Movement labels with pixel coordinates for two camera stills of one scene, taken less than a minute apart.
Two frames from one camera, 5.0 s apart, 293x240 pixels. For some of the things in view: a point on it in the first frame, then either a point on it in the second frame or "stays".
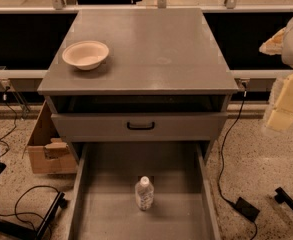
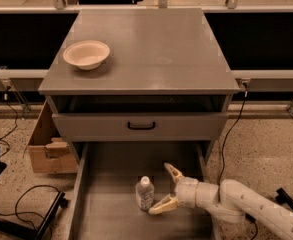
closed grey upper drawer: (143, 126) stays
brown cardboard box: (48, 153) stays
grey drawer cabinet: (137, 76) stays
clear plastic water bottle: (144, 193) stays
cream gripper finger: (289, 103) → (175, 172)
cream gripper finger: (273, 46) → (166, 204)
